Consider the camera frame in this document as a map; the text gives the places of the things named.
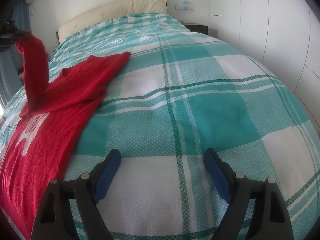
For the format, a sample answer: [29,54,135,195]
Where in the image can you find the red knitted sweater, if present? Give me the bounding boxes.
[1,34,131,239]

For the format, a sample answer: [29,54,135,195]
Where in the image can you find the blue window curtain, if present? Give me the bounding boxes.
[1,0,31,107]

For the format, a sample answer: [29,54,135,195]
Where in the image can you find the cream padded headboard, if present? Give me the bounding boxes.
[56,0,168,44]

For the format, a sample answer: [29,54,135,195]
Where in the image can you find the teal plaid bedspread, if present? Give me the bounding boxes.
[1,13,319,239]

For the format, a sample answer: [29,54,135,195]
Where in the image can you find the dark wooden nightstand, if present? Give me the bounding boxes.
[184,23,208,35]

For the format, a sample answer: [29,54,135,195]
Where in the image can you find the white wardrobe doors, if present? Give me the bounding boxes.
[209,0,319,121]

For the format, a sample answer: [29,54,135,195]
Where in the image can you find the white wall switch panel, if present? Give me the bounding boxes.
[175,0,194,11]

